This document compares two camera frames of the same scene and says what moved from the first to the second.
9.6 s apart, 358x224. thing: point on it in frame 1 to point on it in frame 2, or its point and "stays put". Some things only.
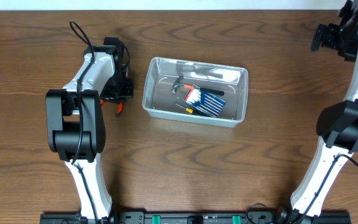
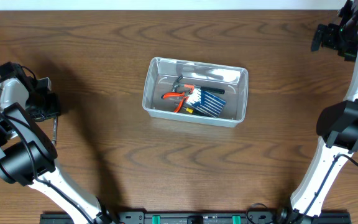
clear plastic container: [196, 91] stays put
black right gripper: [329, 30] stays put
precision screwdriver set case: [208, 103] stays put
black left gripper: [124, 90] to [46, 111]
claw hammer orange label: [176, 85] stays put
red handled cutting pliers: [119, 112] to [179, 94]
